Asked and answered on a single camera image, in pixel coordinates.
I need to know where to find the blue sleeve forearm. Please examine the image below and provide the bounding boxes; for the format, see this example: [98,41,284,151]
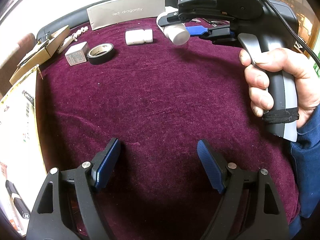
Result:
[289,107,320,238]

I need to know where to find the brown cardboard box of items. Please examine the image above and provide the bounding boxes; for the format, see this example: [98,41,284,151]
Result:
[9,25,70,85]

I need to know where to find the maroon velvet tablecloth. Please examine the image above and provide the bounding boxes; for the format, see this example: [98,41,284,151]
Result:
[41,18,300,239]

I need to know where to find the small grey white box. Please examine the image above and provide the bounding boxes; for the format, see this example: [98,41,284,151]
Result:
[65,41,89,66]

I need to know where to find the roll of tape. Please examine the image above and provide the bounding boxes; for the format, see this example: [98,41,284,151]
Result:
[87,43,116,65]

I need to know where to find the white red pill bottle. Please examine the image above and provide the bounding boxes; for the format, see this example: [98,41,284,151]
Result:
[156,7,190,46]

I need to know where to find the small white pill bottle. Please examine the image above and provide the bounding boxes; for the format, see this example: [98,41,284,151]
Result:
[125,29,153,46]

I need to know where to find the black cable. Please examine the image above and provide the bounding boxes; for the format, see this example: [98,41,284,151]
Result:
[246,0,320,68]

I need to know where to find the pink white bead ornament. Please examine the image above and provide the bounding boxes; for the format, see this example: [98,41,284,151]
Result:
[56,26,89,54]

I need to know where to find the white bottle orange cap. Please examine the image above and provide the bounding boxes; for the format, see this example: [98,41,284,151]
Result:
[5,180,30,219]

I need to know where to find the black leather sofa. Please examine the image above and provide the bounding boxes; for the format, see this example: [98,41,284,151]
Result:
[36,0,178,41]

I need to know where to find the white gold-rimmed tray box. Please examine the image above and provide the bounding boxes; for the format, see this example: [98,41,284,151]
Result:
[1,67,47,236]

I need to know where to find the person's right hand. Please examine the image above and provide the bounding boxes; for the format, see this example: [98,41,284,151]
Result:
[239,48,319,128]

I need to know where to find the grey shoe box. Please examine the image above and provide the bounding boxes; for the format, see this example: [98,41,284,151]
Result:
[87,0,165,30]

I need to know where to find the maroon pink armchair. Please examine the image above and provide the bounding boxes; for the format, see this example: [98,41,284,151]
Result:
[1,33,36,98]

